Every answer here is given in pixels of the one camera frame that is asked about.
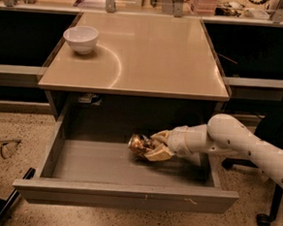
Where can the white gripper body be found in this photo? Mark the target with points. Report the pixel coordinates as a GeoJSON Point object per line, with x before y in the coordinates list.
{"type": "Point", "coordinates": [177, 141]}

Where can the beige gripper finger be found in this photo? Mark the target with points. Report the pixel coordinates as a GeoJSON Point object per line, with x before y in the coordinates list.
{"type": "Point", "coordinates": [161, 136]}
{"type": "Point", "coordinates": [158, 153]}

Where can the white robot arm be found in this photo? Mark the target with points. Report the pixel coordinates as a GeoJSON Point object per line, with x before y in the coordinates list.
{"type": "Point", "coordinates": [222, 133]}

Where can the grey cabinet with beige top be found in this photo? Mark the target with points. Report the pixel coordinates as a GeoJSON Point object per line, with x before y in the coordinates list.
{"type": "Point", "coordinates": [147, 55]}

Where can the open grey top drawer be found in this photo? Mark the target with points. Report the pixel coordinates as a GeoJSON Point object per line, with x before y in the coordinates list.
{"type": "Point", "coordinates": [88, 163]}

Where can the white ceramic bowl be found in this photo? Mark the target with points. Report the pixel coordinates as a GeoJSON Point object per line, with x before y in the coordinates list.
{"type": "Point", "coordinates": [81, 39]}

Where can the pink stacked box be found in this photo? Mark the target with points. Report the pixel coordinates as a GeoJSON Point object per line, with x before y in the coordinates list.
{"type": "Point", "coordinates": [203, 7]}

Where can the black stand leg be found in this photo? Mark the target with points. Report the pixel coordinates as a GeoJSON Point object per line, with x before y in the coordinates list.
{"type": "Point", "coordinates": [2, 199]}

